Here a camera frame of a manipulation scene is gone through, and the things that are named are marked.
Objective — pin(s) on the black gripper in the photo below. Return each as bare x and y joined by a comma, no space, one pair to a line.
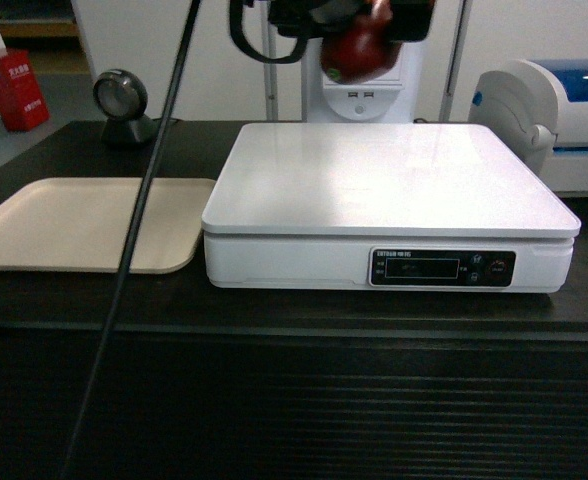
397,21

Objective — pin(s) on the dark red mango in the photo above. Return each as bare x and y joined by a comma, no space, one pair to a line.
361,52

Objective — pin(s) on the white checkout scale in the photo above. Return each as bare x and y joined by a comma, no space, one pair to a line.
389,207

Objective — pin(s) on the white receipt printer kiosk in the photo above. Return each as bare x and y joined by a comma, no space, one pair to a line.
390,98

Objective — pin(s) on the white blue label printer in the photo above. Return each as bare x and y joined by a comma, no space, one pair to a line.
539,109

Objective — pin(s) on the black barcode scanner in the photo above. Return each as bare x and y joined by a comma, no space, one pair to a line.
122,97

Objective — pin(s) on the red fire extinguisher box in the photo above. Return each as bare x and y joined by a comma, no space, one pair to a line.
22,104

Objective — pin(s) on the beige plastic tray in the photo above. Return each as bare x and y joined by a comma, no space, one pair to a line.
80,224

